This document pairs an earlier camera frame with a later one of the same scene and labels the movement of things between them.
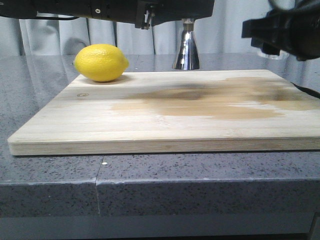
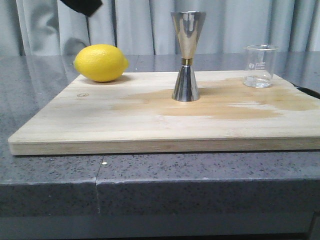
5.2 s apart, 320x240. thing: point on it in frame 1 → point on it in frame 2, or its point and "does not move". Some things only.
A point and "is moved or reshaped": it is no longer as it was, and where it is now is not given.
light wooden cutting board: (173, 111) does not move
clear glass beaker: (283, 55) → (259, 65)
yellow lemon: (101, 62) does not move
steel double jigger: (187, 57) is moved or reshaped
